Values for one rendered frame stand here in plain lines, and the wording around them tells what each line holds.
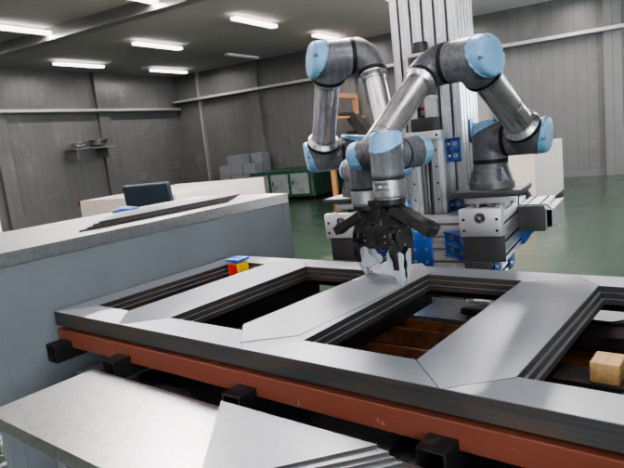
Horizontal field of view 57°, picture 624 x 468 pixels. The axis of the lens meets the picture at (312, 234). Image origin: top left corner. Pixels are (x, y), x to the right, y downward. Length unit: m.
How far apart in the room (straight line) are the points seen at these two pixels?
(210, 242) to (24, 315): 0.72
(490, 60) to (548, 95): 10.92
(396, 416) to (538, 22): 11.91
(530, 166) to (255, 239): 5.56
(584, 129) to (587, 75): 1.01
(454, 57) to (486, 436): 1.04
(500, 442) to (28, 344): 1.35
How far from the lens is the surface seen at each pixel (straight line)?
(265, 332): 1.30
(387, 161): 1.30
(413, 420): 1.02
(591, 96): 12.49
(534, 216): 2.14
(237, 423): 1.07
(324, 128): 2.06
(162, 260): 2.08
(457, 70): 1.66
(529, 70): 12.64
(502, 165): 2.03
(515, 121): 1.87
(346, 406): 1.09
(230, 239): 2.29
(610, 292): 1.51
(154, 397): 1.35
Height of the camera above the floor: 1.26
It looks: 9 degrees down
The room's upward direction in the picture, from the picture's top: 6 degrees counter-clockwise
